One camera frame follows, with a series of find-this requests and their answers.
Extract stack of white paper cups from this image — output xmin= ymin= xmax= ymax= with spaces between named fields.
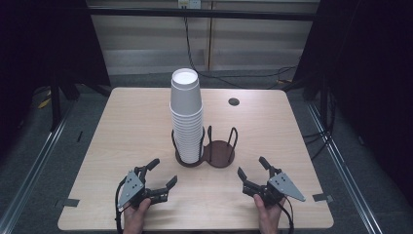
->
xmin=169 ymin=102 xmax=206 ymax=165

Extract white paper cup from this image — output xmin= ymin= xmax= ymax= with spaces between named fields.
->
xmin=169 ymin=67 xmax=204 ymax=117

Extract metal floor rail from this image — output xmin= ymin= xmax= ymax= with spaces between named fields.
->
xmin=0 ymin=97 xmax=78 ymax=234
xmin=306 ymin=101 xmax=385 ymax=234

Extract black wall cable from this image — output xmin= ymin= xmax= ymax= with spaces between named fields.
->
xmin=182 ymin=7 xmax=298 ymax=91

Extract black floor cables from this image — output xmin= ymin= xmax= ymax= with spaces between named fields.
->
xmin=302 ymin=87 xmax=337 ymax=161

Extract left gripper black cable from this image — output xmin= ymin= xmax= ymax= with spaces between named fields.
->
xmin=113 ymin=176 xmax=129 ymax=234

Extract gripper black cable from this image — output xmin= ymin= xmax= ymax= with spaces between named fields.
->
xmin=278 ymin=196 xmax=295 ymax=234
xmin=113 ymin=176 xmax=129 ymax=234

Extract black horizontal bar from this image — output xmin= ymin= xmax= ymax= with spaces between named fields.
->
xmin=87 ymin=7 xmax=321 ymax=22

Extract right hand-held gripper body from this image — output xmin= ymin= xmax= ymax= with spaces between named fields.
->
xmin=242 ymin=167 xmax=307 ymax=208

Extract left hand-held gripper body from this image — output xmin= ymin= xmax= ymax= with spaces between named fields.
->
xmin=116 ymin=166 xmax=170 ymax=210

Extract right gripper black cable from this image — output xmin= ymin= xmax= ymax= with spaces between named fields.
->
xmin=278 ymin=196 xmax=295 ymax=234

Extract grey tape piece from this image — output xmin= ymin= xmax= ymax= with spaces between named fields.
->
xmin=55 ymin=198 xmax=81 ymax=209
xmin=312 ymin=192 xmax=334 ymax=204

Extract white wall socket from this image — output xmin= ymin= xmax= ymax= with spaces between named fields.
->
xmin=177 ymin=0 xmax=203 ymax=10

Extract black wire cup holder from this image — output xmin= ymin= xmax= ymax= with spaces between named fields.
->
xmin=170 ymin=125 xmax=239 ymax=169

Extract person's left hand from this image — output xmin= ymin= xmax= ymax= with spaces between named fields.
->
xmin=123 ymin=197 xmax=152 ymax=226

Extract person's right hand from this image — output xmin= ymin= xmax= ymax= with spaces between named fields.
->
xmin=252 ymin=194 xmax=287 ymax=228

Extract black metal stand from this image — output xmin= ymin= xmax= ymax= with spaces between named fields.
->
xmin=48 ymin=77 xmax=63 ymax=133

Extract dark curtain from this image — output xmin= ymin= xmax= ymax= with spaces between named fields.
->
xmin=291 ymin=0 xmax=413 ymax=203
xmin=0 ymin=0 xmax=112 ymax=157

